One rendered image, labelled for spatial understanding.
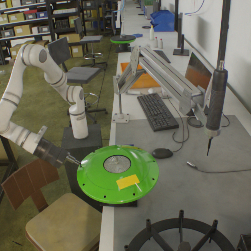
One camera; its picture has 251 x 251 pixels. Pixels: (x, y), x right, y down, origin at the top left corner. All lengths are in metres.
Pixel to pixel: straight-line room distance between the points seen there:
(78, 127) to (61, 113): 2.22
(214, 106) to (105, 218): 0.58
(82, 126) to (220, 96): 0.96
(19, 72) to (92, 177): 0.51
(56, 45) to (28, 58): 2.10
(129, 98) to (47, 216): 0.98
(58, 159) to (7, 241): 1.39
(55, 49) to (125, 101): 1.59
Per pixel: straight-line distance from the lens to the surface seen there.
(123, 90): 1.31
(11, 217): 2.34
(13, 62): 6.68
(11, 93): 0.97
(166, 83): 0.88
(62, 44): 3.22
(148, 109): 1.58
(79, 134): 1.46
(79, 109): 1.37
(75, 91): 1.33
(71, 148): 1.43
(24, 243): 2.13
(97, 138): 1.47
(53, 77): 1.13
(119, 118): 1.50
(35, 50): 1.00
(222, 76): 0.62
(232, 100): 1.84
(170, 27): 4.11
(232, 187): 1.13
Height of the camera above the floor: 1.69
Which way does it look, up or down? 33 degrees down
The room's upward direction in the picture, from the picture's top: 4 degrees counter-clockwise
